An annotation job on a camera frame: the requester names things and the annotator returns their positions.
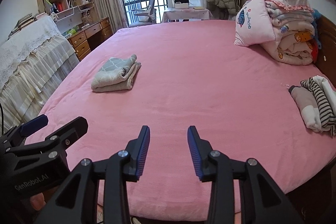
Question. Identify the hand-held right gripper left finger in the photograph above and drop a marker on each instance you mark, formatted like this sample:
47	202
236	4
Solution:
143	153

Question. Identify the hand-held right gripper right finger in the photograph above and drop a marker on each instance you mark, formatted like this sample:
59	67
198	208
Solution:
194	155

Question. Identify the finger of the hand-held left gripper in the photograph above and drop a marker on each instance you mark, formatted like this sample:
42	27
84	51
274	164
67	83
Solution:
34	123
72	129

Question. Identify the diamond pattern knit sweater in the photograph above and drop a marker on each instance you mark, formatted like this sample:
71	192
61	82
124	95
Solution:
115	74

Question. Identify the pile of folded clothes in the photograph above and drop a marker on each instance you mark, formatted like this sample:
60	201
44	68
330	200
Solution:
324	108

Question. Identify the person's left hand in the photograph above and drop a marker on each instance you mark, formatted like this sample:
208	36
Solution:
37	201

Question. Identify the white lace furniture cover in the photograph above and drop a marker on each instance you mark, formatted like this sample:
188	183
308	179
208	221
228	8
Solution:
34	61

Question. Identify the pink bed blanket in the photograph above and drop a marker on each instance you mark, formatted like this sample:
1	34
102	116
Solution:
197	69

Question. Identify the wooden desk with drawers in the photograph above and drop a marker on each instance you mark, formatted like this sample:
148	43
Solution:
92	35

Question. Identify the row of books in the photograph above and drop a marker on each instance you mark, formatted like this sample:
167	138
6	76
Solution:
23	23

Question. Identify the small table with tablecloth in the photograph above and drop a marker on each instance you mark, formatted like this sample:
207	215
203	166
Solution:
186	15

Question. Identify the pink embroidered pillow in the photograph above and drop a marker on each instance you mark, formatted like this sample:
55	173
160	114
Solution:
254	27

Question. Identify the grey office chair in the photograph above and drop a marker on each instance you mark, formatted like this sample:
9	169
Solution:
148	7

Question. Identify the yellow notebook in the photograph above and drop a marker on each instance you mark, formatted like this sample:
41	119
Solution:
198	7

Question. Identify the folded white garment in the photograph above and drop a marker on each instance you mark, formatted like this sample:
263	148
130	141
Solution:
326	87

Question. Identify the white box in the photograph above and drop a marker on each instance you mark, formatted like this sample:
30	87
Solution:
182	6

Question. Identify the folded cartoon print quilt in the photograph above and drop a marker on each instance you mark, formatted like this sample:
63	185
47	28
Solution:
294	40

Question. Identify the black cloth bundle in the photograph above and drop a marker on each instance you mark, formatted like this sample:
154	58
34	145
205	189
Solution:
181	0

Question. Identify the wooden headboard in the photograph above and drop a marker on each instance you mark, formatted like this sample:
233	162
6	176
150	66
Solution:
326	50

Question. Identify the blue plush toy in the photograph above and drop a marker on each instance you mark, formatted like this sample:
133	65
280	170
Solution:
316	19

